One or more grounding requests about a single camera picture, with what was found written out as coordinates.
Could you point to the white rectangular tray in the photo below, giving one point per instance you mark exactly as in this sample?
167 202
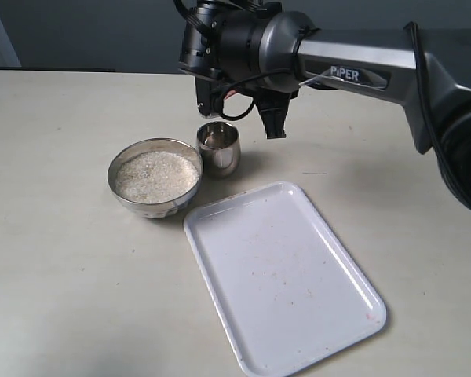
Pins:
287 292

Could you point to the small steel cup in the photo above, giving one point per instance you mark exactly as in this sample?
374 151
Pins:
219 146

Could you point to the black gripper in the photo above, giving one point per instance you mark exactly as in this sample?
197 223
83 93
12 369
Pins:
198 58

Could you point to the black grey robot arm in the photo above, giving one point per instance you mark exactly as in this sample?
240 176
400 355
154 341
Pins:
267 54

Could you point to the steel bowl of rice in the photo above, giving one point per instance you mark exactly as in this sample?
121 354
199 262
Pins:
156 178

